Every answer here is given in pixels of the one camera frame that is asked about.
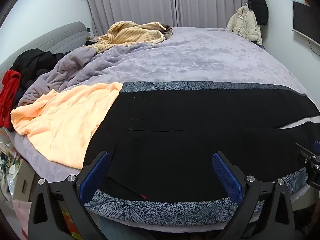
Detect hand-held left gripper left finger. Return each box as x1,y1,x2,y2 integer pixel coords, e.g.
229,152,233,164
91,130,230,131
27,151,112,240

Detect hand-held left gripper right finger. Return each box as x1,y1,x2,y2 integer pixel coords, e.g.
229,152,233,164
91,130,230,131
212,151,298,240

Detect black pants with patterned lining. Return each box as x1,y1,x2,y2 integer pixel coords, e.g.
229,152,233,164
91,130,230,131
84,81,320,227

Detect peach fleece blanket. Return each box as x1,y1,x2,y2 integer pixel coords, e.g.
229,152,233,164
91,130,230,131
10,82,123,170

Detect cardboard box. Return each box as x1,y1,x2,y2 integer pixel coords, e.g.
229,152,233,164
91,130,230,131
10,155,38,203

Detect pink plastic bag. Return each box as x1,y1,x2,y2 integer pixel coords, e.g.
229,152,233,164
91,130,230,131
12,199,32,239

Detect clear plastic bag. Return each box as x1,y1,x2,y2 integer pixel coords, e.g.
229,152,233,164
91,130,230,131
0,142,23,202

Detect crumpled lavender fleece blanket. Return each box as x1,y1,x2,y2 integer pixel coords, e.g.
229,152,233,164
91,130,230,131
19,42,150,107

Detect red garment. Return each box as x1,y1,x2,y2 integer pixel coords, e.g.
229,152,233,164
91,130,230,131
0,70,22,128

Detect lavender bed cover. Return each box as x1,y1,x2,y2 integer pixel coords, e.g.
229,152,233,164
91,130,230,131
7,27,320,230

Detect pile of black clothes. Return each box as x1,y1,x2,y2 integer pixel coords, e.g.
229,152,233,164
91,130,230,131
10,48,72,90

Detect cream puffer jacket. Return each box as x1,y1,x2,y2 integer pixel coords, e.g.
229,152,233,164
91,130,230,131
226,5,263,45

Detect grey padded headboard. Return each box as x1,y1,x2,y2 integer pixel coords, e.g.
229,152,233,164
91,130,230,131
0,21,92,85

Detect yellow striped garment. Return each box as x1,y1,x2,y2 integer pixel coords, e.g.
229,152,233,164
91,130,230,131
82,21,166,54

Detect black hanging jacket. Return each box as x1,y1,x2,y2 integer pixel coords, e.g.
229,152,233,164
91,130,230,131
244,0,269,26

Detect grey-brown garment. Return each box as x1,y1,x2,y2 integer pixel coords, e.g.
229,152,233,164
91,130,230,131
160,24,173,40

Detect grey curtain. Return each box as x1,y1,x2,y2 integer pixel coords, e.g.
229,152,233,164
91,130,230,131
84,0,176,37
174,0,248,30

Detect wall-mounted television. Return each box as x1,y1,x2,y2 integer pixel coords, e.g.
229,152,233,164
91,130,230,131
292,0,320,47

